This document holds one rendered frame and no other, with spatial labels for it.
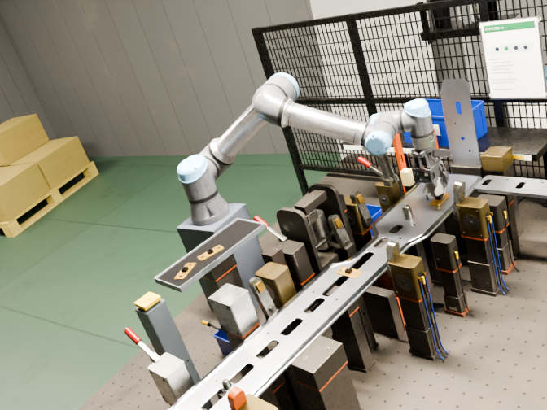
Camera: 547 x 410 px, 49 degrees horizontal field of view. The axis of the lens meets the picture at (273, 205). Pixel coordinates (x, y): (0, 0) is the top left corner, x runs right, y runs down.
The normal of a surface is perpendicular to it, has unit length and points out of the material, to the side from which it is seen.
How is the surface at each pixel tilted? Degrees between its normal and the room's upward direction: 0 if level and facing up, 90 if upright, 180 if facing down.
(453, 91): 90
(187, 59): 90
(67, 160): 90
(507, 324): 0
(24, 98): 90
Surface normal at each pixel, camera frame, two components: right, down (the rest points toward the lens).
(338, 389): 0.69, 0.11
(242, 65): -0.56, 0.51
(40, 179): 0.89, -0.09
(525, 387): -0.29, -0.86
